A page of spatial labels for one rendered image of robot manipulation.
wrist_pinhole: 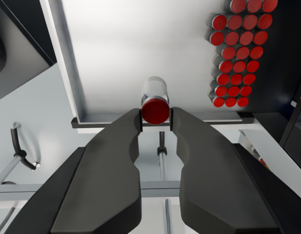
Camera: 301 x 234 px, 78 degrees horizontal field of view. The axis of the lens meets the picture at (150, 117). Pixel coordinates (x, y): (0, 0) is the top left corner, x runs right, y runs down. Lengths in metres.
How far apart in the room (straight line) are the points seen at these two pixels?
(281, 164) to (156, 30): 0.32
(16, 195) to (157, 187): 0.88
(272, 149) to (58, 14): 0.44
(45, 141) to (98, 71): 1.49
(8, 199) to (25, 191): 0.09
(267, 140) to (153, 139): 1.25
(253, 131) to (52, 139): 1.58
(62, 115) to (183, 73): 1.32
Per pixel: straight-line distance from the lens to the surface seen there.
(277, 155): 0.41
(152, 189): 1.25
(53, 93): 1.53
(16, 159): 1.81
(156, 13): 0.36
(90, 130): 0.47
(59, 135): 1.74
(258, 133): 0.45
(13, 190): 1.54
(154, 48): 0.36
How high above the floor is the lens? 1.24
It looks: 58 degrees down
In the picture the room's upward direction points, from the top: 179 degrees clockwise
